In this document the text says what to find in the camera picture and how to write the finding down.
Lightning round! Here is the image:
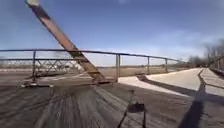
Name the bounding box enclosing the rusty metal lattice railing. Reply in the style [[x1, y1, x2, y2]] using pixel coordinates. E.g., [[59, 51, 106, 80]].
[[0, 48, 188, 84]]

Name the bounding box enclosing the flat brown field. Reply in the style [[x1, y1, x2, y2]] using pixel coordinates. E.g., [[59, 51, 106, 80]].
[[0, 64, 188, 80]]

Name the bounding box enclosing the rusty steel bridge truss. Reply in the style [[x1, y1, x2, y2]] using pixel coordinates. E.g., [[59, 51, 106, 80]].
[[19, 0, 118, 88]]

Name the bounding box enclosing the weathered wooden plank bridge deck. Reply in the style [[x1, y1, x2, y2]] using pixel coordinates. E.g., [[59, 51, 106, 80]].
[[0, 74, 224, 128]]

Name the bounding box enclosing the pale concrete road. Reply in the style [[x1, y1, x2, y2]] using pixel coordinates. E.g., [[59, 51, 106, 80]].
[[118, 67, 224, 98]]

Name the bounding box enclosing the row of bare trees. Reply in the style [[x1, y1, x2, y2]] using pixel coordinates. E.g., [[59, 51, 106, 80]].
[[185, 38, 224, 70]]

